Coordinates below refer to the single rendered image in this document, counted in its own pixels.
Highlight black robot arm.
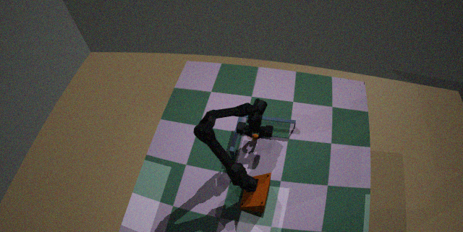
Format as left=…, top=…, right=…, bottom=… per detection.
left=193, top=98, right=267, bottom=192

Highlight blue-grey l-shaped wall trim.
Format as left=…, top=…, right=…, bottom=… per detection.
left=229, top=116, right=296, bottom=156

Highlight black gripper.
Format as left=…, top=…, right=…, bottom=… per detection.
left=237, top=122, right=273, bottom=139

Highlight low clear glass corner wall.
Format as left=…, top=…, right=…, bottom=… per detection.
left=234, top=117, right=295, bottom=155

